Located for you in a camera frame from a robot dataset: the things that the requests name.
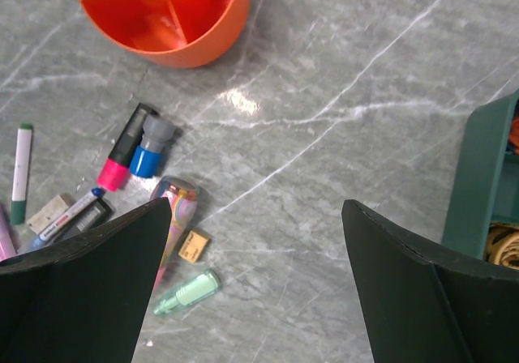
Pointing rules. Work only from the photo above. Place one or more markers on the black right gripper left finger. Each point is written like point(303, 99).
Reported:
point(84, 299)

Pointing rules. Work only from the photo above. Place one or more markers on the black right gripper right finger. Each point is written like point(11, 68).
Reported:
point(422, 302)

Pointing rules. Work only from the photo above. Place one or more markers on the pink black highlighter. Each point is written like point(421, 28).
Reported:
point(116, 168)

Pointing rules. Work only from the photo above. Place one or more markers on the white green marker pen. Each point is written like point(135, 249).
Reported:
point(20, 175)

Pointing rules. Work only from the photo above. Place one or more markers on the yellow black rolled ribbon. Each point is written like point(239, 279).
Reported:
point(502, 245)

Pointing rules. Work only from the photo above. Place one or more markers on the beige eraser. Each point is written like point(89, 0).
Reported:
point(50, 212)

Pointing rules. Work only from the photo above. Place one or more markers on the blue white marker pen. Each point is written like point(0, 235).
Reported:
point(57, 225)

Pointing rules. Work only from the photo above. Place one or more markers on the mint green highlighter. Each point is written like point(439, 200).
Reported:
point(188, 294)

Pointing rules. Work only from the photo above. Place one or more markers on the small yellow eraser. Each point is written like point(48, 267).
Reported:
point(194, 246)

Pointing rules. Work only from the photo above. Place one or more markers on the green compartment tray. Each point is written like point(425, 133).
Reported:
point(485, 188)

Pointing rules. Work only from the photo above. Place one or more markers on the orange black rolled ribbon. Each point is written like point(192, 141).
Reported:
point(513, 138)

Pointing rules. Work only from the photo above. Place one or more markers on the orange round desk organizer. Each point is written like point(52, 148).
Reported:
point(174, 33)

